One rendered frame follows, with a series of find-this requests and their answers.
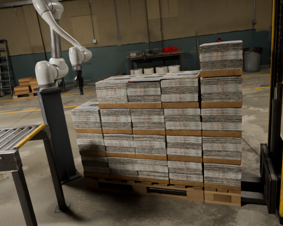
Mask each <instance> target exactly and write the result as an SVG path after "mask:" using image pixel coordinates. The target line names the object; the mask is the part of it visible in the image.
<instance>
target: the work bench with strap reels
mask: <svg viewBox="0 0 283 226"><path fill-rule="evenodd" d="M183 53H184V52H183V51H181V52H179V51H177V47H176V46H173V47H170V46H169V47H165V48H163V52H161V53H158V54H146V56H142V55H137V56H131V57H130V56H127V57H126V59H127V61H128V72H129V75H139V74H143V72H142V69H133V70H131V62H130V60H136V59H144V58H153V57H166V56H174V55H179V65H171V66H168V67H167V66H162V67H156V68H155V69H156V72H154V68H145V69H144V74H158V73H170V72H176V71H184V63H183ZM181 62H182V68H181Z"/></svg>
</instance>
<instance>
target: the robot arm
mask: <svg viewBox="0 0 283 226"><path fill-rule="evenodd" d="M32 2H33V5H34V7H35V9H36V11H37V12H38V14H39V15H40V16H41V17H42V18H43V19H44V20H45V21H46V22H47V23H48V24H49V34H50V45H51V56H52V58H51V59H50V60H49V62H48V61H40V62H37V64H36V66H35V74H36V78H37V82H38V85H39V86H38V87H36V88H33V90H34V91H47V90H52V89H57V88H59V87H57V86H56V85H55V82H54V80H55V79H59V78H62V77H64V76H66V75H67V73H68V71H69V69H68V66H67V64H66V63H65V60H64V59H63V58H62V52H61V38H60V36H62V37H63V38H65V39H66V40H67V41H69V42H70V43H71V44H73V45H74V47H71V48H70V49H69V57H70V61H71V64H72V69H73V70H74V75H75V79H74V80H75V82H76V85H77V88H79V90H80V95H83V94H84V93H83V86H84V77H83V76H82V75H81V74H82V70H81V69H82V64H81V62H85V61H88V60H90V59H91V58H92V53H91V51H89V50H88V49H86V48H85V47H83V46H81V45H80V44H79V43H78V42H77V41H76V40H75V39H74V38H73V37H72V36H70V35H69V34H68V33H67V32H65V31H64V30H63V29H62V28H61V27H60V26H59V20H60V18H61V15H62V13H63V11H64V8H63V5H62V4H61V3H60V2H58V1H56V0H32Z"/></svg>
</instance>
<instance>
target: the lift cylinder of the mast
mask: <svg viewBox="0 0 283 226"><path fill-rule="evenodd" d="M280 87H283V83H276V87H275V90H274V98H273V99H272V123H271V143H270V156H271V160H272V162H273V165H274V169H275V172H276V175H277V178H279V179H281V173H280V172H278V171H279V170H280V168H281V167H282V163H281V164H280V166H279V168H278V169H277V153H278V136H279V112H280V104H281V99H279V88H280Z"/></svg>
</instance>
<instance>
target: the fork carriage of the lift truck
mask: <svg viewBox="0 0 283 226"><path fill-rule="evenodd" d="M260 175H261V179H262V186H263V190H264V193H265V198H266V205H267V209H268V214H275V215H276V204H277V189H278V178H277V175H276V172H275V169H274V165H273V162H272V160H271V156H270V153H269V150H268V147H267V144H266V143H261V150H260Z"/></svg>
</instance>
